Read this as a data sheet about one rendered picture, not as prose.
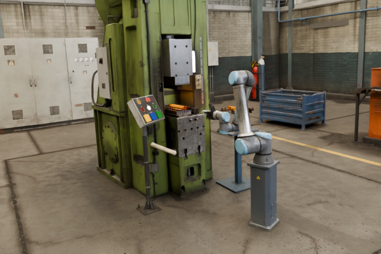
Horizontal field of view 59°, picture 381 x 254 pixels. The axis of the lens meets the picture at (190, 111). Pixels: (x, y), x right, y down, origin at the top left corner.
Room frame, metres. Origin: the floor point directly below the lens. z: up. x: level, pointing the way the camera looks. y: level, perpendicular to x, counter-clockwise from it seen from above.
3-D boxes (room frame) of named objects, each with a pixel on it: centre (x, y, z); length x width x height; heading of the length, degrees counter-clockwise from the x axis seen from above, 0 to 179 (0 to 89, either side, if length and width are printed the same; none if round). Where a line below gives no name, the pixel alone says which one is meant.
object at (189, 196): (3.72, 0.05, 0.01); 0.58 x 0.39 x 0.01; 126
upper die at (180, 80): (3.93, 0.20, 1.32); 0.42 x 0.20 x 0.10; 36
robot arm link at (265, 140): (2.97, -0.64, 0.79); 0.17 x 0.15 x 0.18; 116
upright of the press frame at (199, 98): (4.27, -0.02, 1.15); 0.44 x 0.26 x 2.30; 36
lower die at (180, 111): (3.93, 0.20, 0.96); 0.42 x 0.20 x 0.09; 36
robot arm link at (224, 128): (3.25, -0.33, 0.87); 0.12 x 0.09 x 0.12; 116
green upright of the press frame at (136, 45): (3.88, 0.52, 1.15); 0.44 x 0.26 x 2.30; 36
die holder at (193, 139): (3.97, 0.16, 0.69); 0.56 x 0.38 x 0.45; 36
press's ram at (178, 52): (3.95, 0.16, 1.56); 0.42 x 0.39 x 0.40; 36
